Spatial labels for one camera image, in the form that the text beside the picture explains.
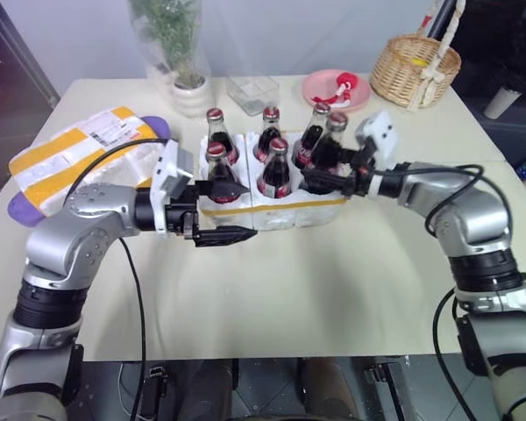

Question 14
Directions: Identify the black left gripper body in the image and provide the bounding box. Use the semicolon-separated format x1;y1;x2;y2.
164;182;203;240

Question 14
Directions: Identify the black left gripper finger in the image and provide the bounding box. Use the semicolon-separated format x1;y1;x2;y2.
194;225;259;248
195;178;250;205

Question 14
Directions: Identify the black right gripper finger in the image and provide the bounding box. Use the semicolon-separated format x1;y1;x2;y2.
301;168;356;196
311;139;354;168

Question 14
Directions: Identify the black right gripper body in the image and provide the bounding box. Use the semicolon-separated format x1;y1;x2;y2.
339;139;379;199

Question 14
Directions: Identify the glass cola bottle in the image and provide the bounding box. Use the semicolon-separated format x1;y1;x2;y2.
252;106;284;162
292;101;333;170
309;111;350;195
257;137;293;200
204;142;243;205
205;107;241;167

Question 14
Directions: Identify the white foam crate yellow tape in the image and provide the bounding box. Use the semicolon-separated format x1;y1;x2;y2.
195;129;350;234

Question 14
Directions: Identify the white foam box yellow tape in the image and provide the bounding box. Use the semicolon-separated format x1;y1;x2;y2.
8;104;173;218

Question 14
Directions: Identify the pink plate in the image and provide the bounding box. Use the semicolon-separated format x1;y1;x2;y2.
301;68;373;112

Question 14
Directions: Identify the red and white toy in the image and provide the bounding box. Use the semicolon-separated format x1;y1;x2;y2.
313;72;361;109

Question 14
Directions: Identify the white ribbed plant pot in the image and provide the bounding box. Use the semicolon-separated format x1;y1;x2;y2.
170;76;214;118

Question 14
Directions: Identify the clear plastic container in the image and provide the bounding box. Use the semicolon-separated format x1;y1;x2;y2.
225;75;281;117

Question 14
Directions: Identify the woven wicker basket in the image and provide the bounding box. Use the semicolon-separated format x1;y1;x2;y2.
368;35;463;109

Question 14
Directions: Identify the potted plant in wrap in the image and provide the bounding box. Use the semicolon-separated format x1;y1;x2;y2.
130;0;212;91

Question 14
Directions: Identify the white cup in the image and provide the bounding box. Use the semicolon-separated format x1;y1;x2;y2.
483;85;521;121

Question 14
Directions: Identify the green plant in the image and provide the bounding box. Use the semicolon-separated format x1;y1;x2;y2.
129;0;203;87

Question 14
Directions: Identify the grey bar with red mark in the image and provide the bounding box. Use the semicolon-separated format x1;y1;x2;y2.
422;0;458;39

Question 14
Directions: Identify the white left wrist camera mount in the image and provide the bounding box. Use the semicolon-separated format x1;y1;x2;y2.
150;139;195;239

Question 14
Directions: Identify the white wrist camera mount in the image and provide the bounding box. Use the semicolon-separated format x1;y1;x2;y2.
150;139;195;239
353;111;401;197

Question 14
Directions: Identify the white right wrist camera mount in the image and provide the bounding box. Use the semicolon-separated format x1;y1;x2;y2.
353;111;401;197

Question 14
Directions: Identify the long black left arm cable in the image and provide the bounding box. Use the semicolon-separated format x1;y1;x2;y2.
118;236;148;421

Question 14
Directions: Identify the long black arm cable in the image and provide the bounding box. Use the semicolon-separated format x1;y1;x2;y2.
432;287;477;421
118;236;148;421

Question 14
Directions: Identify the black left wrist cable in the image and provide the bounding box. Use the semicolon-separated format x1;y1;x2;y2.
63;138;170;201

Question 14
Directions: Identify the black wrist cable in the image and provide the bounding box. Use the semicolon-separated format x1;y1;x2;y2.
379;163;487;238
63;138;170;201

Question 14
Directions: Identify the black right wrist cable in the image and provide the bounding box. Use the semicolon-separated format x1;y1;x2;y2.
379;163;487;238

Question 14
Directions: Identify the white rope basket handle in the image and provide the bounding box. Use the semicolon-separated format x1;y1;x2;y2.
413;0;466;109

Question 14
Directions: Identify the long black right arm cable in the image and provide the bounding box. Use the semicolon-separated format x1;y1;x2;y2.
432;287;477;421

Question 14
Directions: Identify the black bracket under table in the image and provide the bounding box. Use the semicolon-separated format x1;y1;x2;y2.
139;364;170;421
362;358;411;421

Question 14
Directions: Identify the dark cabinet with metal frame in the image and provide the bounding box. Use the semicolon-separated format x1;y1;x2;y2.
0;0;61;218

